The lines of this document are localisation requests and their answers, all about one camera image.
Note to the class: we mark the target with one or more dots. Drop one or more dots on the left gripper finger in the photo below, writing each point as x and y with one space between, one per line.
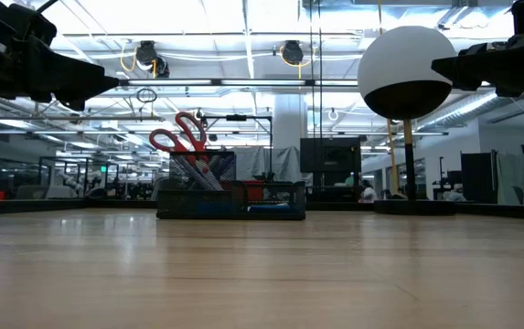
71 102
69 75

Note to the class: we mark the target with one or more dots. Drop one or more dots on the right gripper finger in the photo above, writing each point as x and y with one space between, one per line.
515 92
476 68

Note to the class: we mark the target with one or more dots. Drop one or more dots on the small teal blue clip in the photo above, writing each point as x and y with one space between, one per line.
211 208

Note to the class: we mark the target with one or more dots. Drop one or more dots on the black mesh desk organizer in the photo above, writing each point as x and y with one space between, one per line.
184 201

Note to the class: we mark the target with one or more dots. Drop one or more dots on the white globe table lamp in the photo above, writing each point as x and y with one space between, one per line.
405 59

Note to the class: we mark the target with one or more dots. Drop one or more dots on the pale green partition panel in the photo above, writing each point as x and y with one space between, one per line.
510 178

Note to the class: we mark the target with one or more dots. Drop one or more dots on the black partition panel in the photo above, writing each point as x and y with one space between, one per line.
478 178

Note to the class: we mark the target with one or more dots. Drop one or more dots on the black hanging monitor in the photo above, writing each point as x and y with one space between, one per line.
330 155

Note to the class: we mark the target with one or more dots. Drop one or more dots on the grey cloth cover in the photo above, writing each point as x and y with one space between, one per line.
261 162

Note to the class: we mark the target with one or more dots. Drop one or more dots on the silver ceiling air duct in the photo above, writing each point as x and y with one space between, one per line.
467 112

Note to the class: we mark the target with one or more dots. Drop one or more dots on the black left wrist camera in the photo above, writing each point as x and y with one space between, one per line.
33 25

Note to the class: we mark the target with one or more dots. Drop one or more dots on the black aluminium table frame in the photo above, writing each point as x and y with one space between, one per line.
60 206

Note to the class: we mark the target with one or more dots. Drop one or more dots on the black neighbouring rig frame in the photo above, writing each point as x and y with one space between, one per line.
236 118

